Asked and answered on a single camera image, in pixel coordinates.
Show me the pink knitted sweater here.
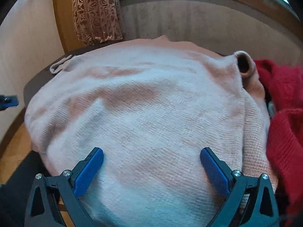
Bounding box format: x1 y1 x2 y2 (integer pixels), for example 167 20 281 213
25 36 278 226

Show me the red knitted garment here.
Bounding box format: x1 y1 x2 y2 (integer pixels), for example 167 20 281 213
255 59 302 226

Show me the brown floral curtain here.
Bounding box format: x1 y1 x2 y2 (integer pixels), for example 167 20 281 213
72 0 124 45

